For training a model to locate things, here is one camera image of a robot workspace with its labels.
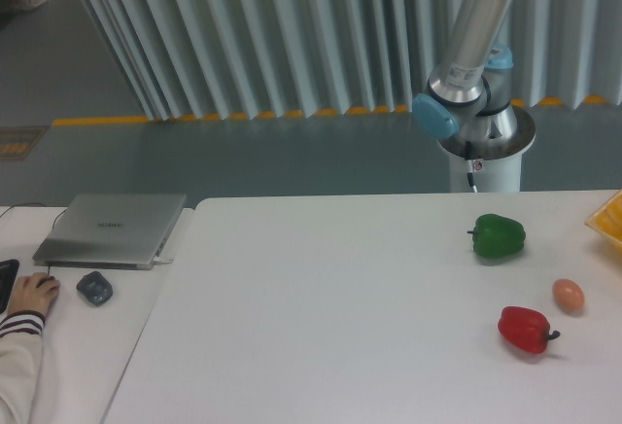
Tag person's bare hand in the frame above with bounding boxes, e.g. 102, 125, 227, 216
7, 272, 52, 318

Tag black mouse cable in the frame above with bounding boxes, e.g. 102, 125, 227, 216
0, 202, 69, 279

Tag silver closed laptop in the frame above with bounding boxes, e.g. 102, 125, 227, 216
33, 194, 187, 269

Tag dark grey earbuds case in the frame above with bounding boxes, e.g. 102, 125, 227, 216
76, 271, 114, 307

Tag green bell pepper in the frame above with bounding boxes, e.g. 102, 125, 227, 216
468, 214, 526, 260

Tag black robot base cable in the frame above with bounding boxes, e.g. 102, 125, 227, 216
464, 140, 482, 194

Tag yellow plastic basket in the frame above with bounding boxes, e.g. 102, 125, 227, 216
584, 191, 621, 251

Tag red bell pepper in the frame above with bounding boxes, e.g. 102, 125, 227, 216
498, 306, 561, 355

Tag black computer mouse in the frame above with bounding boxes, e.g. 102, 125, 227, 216
36, 276, 60, 309

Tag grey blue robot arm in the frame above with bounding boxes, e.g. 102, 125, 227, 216
412, 0, 511, 139

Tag grey folding partition screen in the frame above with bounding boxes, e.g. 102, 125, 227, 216
83, 0, 621, 120

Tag brown egg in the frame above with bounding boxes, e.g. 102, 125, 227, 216
552, 278, 585, 314

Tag white sleeved forearm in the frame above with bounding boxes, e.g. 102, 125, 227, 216
1, 310, 45, 423

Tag black keyboard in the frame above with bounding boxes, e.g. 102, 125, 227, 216
0, 259, 19, 314

